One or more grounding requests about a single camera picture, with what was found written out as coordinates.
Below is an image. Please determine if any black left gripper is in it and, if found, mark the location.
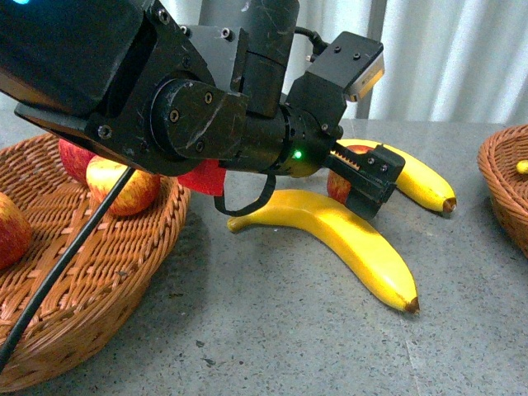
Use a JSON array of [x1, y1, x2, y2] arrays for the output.
[[224, 69, 405, 220]]

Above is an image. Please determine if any red-orange back apple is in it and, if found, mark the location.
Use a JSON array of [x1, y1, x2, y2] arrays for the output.
[[327, 144, 371, 205]]

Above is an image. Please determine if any yellow banana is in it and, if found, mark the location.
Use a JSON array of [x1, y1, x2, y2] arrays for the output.
[[338, 139, 457, 215], [227, 190, 420, 314]]

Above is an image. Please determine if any dark red front apple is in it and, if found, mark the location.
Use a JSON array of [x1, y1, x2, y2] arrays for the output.
[[1, 193, 32, 270]]

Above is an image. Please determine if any right brown wicker basket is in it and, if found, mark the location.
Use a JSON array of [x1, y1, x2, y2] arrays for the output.
[[477, 125, 527, 254]]

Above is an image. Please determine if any brown wicker basket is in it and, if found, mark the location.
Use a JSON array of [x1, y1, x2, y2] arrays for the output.
[[477, 125, 527, 254], [1, 134, 191, 393]]

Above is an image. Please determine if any pale pleated curtain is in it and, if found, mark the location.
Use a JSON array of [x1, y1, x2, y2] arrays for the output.
[[159, 0, 528, 125]]

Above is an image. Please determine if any yellow fruit in right basket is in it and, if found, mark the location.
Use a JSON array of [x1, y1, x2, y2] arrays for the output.
[[516, 160, 528, 175]]

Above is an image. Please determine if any yellow-red apple in basket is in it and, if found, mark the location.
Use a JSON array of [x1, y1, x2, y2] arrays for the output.
[[86, 156, 161, 216]]

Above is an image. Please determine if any left brown wicker basket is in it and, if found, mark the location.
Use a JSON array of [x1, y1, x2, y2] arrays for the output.
[[1, 134, 191, 393]]

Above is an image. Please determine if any back red apple in basket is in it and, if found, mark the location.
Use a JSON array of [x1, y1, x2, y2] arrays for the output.
[[58, 139, 96, 186]]

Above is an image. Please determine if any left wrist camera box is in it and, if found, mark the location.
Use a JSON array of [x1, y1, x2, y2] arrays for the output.
[[303, 31, 384, 102]]

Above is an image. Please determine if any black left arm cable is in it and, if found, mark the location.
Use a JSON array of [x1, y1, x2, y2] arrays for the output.
[[0, 167, 135, 364]]

